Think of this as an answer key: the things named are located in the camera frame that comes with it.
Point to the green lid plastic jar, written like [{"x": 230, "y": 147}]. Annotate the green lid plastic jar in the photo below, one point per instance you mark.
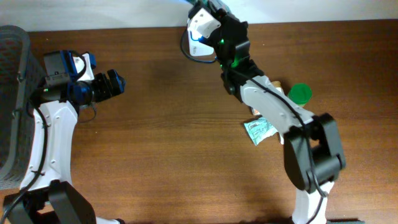
[{"x": 300, "y": 94}]

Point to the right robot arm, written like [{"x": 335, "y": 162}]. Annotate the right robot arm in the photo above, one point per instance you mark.
[{"x": 313, "y": 152}]

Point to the light green pouch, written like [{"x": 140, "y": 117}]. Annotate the light green pouch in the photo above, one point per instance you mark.
[{"x": 259, "y": 129}]

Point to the dark mesh basket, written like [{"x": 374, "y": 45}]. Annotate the dark mesh basket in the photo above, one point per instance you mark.
[{"x": 20, "y": 76}]

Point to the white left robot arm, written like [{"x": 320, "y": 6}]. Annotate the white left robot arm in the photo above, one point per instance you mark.
[{"x": 38, "y": 117}]

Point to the green 3M gloves package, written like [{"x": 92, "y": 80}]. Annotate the green 3M gloves package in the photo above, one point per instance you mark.
[{"x": 214, "y": 5}]

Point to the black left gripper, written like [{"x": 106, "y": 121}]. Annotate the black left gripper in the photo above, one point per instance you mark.
[{"x": 107, "y": 91}]

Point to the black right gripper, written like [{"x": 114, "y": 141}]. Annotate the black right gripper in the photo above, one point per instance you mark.
[{"x": 212, "y": 9}]

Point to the white tube gold cap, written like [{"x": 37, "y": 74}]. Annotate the white tube gold cap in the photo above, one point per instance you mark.
[{"x": 278, "y": 86}]

